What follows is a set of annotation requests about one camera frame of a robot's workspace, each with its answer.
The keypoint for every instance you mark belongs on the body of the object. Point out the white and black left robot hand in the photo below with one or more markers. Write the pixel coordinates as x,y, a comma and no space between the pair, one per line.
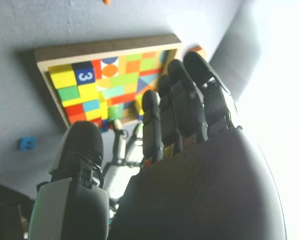
190,195

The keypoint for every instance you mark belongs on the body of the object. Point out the green cylinder block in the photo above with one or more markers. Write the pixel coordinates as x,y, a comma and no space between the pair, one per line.
113,112

